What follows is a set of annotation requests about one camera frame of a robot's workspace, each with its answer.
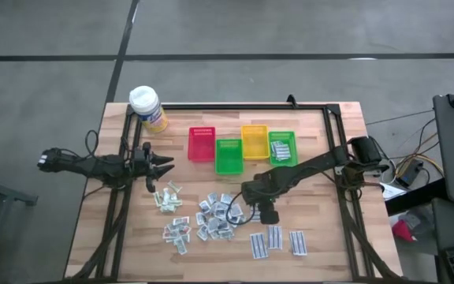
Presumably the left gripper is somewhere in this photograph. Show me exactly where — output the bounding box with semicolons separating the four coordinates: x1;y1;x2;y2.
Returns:
131;141;175;179

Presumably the red plastic basket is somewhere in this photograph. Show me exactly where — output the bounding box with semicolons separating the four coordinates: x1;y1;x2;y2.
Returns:
187;125;217;163

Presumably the green plastic basket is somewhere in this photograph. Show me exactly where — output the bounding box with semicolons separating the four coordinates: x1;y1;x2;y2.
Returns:
267;130;300;167
214;137;245;176

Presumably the yellow plastic basket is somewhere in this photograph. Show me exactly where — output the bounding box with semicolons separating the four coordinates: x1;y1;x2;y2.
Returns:
240;124;271;161

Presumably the Lysol wipes canister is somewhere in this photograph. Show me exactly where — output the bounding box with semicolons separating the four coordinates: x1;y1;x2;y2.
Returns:
128;85;169;134

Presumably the white paper sheet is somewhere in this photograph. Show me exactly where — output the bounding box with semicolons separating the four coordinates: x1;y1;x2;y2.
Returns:
380;183;407;200

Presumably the red cloth object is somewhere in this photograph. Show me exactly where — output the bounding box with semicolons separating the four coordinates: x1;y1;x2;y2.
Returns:
391;219;416;242

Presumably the black power supply box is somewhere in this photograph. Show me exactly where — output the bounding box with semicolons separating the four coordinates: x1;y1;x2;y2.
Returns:
396;159;425;189

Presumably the black cart bar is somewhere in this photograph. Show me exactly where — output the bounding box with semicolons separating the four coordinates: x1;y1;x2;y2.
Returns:
384;179;447;216

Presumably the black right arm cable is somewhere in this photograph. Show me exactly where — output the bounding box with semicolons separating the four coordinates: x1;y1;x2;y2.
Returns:
225;191;251;226

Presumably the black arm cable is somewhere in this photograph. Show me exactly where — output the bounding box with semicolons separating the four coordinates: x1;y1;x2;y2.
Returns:
225;191;251;226
84;129;100;159

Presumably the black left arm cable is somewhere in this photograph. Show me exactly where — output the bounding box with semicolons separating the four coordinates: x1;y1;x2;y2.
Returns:
84;129;100;159

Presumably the yellow cable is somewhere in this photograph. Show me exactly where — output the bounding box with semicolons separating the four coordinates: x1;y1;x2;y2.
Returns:
394;132;445;178

